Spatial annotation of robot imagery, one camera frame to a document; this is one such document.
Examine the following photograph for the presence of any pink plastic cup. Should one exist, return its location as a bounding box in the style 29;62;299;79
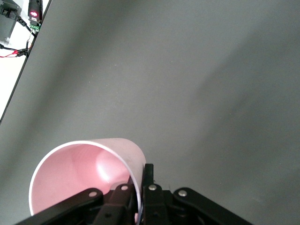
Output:
28;137;147;225

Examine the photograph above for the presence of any thin red wire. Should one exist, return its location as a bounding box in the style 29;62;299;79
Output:
0;49;20;59

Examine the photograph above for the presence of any black power cable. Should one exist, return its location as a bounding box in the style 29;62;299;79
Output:
14;14;38;38

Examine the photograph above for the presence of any black adapter with red light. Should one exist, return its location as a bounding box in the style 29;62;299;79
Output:
28;0;44;32

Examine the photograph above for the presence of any black power supply box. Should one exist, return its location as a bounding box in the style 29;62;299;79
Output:
0;0;22;46

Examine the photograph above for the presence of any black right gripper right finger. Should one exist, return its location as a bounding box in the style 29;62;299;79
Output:
142;163;254;225

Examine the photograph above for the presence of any dark grey table mat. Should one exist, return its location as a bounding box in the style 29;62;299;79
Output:
0;0;300;225

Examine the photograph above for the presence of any black cable with red clip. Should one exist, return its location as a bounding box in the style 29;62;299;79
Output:
0;35;36;59

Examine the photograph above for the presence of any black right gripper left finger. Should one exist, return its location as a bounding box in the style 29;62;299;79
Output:
14;183;139;225

